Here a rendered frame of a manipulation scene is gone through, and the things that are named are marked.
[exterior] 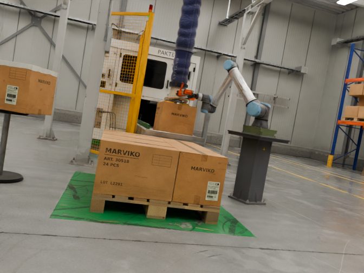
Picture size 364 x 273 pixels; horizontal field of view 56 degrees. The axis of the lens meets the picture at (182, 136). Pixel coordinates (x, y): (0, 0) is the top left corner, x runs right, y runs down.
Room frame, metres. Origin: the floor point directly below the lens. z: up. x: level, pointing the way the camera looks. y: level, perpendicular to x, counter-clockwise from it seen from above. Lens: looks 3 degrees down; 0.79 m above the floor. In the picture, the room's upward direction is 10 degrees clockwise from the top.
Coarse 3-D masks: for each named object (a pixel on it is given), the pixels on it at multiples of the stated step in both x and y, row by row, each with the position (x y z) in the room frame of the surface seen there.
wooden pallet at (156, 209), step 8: (96, 200) 2.48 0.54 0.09; (104, 200) 2.49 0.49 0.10; (112, 200) 2.50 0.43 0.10; (120, 200) 2.51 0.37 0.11; (128, 200) 2.53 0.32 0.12; (136, 200) 2.54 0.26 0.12; (144, 200) 2.55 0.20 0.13; (152, 200) 2.57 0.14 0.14; (160, 200) 2.58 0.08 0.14; (96, 208) 2.48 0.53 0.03; (144, 208) 2.76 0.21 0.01; (152, 208) 2.57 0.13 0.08; (160, 208) 2.58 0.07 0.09; (184, 208) 2.62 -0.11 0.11; (192, 208) 2.64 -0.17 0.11; (200, 208) 2.65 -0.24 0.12; (208, 208) 2.66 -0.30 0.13; (216, 208) 2.68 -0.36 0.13; (152, 216) 2.57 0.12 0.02; (160, 216) 2.58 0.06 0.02; (200, 216) 2.81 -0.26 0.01; (208, 216) 2.67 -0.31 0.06; (216, 216) 2.68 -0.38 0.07; (216, 224) 2.68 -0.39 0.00
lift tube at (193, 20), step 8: (184, 0) 4.16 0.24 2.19; (192, 0) 4.11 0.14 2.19; (200, 0) 4.16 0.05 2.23; (184, 8) 4.14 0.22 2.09; (192, 8) 4.12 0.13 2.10; (184, 16) 4.14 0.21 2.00; (192, 16) 4.13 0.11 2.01; (184, 24) 4.12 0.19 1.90; (192, 24) 4.13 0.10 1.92; (184, 32) 4.12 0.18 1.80; (192, 32) 4.13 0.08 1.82; (176, 40) 4.20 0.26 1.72; (184, 40) 4.12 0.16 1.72; (192, 40) 4.15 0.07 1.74; (176, 48) 4.17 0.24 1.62; (184, 48) 4.12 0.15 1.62; (192, 48) 4.19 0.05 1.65
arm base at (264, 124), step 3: (255, 120) 3.77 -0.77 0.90; (258, 120) 3.74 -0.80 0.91; (261, 120) 3.73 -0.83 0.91; (264, 120) 3.73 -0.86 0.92; (267, 120) 3.75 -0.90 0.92; (252, 123) 3.78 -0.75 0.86; (255, 123) 3.75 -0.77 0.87; (258, 123) 3.72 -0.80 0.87; (261, 123) 3.72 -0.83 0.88; (264, 123) 3.72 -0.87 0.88; (267, 123) 3.75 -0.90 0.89; (255, 126) 3.73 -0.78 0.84; (258, 126) 3.72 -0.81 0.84; (261, 126) 3.71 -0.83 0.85; (264, 126) 3.72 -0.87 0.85; (267, 126) 3.74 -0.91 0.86
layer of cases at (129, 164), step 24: (120, 144) 2.50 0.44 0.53; (144, 144) 2.65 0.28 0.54; (168, 144) 3.04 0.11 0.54; (192, 144) 3.54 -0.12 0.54; (96, 168) 2.47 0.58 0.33; (120, 168) 2.51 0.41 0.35; (144, 168) 2.55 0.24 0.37; (168, 168) 2.59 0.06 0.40; (192, 168) 2.63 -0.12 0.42; (216, 168) 2.67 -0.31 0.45; (96, 192) 2.48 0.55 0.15; (120, 192) 2.51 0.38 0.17; (144, 192) 2.55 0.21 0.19; (168, 192) 2.59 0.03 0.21; (192, 192) 2.63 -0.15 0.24; (216, 192) 2.67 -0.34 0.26
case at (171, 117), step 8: (160, 104) 4.12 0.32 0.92; (168, 104) 3.89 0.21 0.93; (176, 104) 3.91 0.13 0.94; (160, 112) 4.00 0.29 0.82; (168, 112) 3.90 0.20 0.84; (176, 112) 3.91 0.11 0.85; (184, 112) 3.93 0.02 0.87; (192, 112) 3.95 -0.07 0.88; (160, 120) 3.89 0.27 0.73; (168, 120) 3.90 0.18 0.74; (176, 120) 3.92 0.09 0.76; (184, 120) 3.94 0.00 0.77; (192, 120) 3.96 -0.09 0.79; (160, 128) 3.88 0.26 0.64; (168, 128) 3.90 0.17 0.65; (176, 128) 3.92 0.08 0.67; (184, 128) 3.94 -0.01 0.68; (192, 128) 3.96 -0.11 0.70
